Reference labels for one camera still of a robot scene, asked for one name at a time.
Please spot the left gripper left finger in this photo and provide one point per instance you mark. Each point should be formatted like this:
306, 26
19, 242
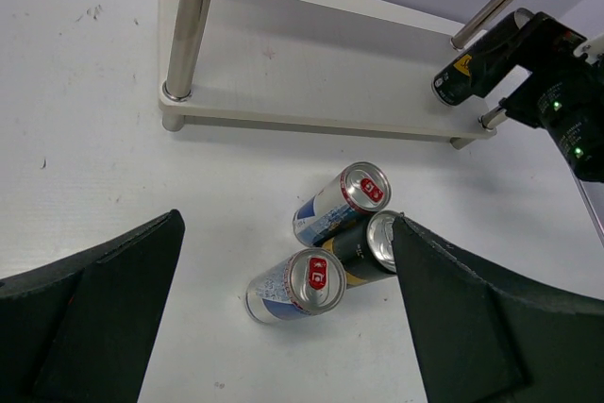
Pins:
82, 329

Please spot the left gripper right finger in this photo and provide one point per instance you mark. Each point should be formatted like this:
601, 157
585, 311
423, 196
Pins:
483, 333

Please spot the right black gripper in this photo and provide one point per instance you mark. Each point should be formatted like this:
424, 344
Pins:
565, 98

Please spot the black energy can front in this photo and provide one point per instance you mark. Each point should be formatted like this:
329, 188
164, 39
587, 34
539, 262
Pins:
467, 74

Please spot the black energy can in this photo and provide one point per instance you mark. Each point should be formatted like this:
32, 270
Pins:
366, 249
467, 74

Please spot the blue red bull can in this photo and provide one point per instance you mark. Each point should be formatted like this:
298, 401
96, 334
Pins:
310, 282

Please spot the white two-tier shelf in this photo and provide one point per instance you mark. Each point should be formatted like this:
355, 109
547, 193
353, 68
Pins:
353, 67

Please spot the red bull can rear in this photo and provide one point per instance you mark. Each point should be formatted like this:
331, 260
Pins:
359, 190

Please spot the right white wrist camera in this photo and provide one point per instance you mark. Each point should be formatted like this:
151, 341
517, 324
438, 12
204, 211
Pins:
592, 50

